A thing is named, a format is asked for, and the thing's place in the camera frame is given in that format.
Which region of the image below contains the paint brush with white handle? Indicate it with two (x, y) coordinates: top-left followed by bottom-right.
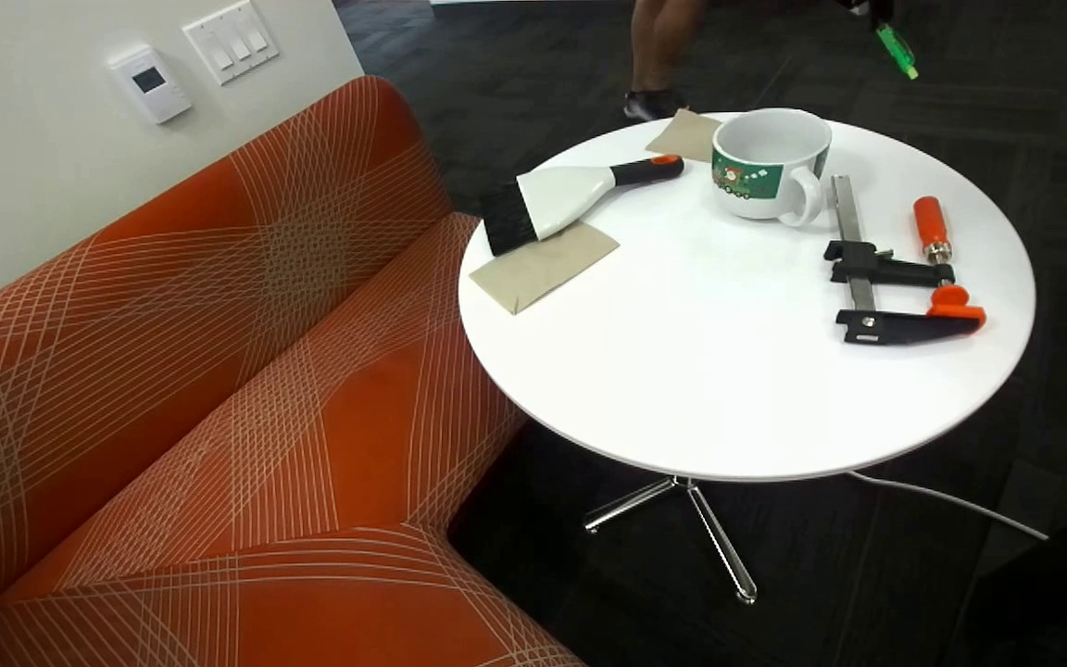
(480, 155), (685, 258)

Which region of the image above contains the white light switch plate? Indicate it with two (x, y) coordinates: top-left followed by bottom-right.
(182, 0), (280, 86)

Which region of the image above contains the green pen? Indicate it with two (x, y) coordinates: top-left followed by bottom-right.
(874, 23), (920, 82)

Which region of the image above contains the black and orange bar clamp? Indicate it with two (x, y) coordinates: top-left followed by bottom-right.
(822, 174), (988, 346)

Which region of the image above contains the orange patterned sofa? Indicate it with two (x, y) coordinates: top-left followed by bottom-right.
(0, 76), (590, 667)

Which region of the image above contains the person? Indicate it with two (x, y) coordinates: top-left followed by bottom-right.
(623, 0), (710, 123)

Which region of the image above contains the white thermostat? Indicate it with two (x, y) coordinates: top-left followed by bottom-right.
(108, 44), (193, 125)

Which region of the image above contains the white mug with green print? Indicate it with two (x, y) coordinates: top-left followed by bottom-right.
(710, 107), (834, 230)

